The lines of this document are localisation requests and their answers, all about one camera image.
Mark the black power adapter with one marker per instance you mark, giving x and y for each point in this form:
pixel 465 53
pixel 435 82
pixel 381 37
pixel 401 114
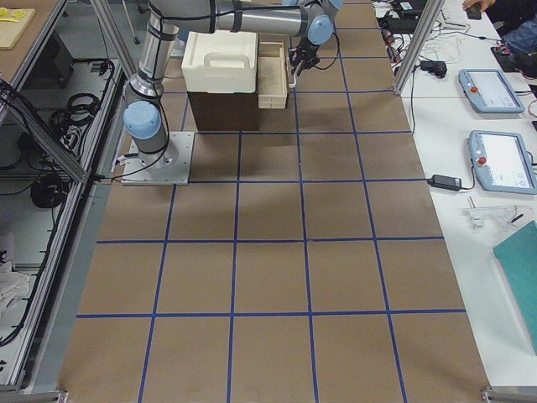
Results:
pixel 444 182

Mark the aluminium frame post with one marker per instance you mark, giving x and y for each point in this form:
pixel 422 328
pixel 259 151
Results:
pixel 421 34

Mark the teach pendant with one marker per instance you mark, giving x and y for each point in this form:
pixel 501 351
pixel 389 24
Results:
pixel 489 91
pixel 501 162

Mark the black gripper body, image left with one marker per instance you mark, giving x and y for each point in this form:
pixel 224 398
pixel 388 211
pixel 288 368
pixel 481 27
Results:
pixel 304 51

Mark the white plastic crate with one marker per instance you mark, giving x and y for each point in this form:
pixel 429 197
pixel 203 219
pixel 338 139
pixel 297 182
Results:
pixel 223 62

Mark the metal base plate, image left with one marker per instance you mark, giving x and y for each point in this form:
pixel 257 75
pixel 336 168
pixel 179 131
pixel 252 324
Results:
pixel 172 168

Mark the clear plastic part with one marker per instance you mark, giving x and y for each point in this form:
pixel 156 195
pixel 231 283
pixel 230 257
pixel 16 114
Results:
pixel 504 217

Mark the teach pendant upper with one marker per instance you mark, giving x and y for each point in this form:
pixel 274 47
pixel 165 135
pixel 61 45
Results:
pixel 489 91

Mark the grey robot arm, image left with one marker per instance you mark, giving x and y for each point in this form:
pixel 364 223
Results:
pixel 144 118

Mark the dark wooden drawer cabinet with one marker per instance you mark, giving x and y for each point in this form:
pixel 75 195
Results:
pixel 225 112

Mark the teach pendant lower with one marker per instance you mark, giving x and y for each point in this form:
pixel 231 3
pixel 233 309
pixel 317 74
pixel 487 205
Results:
pixel 501 162

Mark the teal book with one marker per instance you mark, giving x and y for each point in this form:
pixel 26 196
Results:
pixel 517 256

